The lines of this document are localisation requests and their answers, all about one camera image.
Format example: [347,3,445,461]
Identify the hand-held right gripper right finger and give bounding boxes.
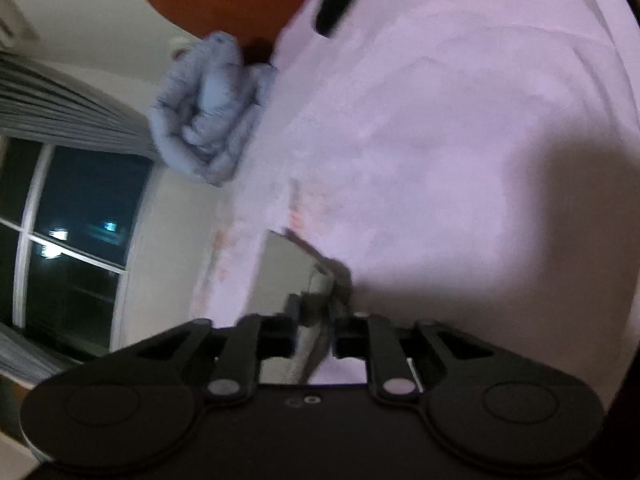
[327,304,502,402]

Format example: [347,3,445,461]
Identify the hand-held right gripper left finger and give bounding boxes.
[135,294,302,402]

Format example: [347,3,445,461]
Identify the grey pants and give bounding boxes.
[250,230,357,386]

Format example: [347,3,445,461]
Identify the bed with pink floral sheet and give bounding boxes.
[192,0,640,411]

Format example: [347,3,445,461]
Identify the rolled light blue duvet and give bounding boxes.
[146,31,278,188]

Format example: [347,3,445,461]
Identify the grey curtain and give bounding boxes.
[0,50,161,161]
[0,322,83,388]

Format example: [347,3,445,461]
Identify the window with metal frame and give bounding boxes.
[0,135,153,361]

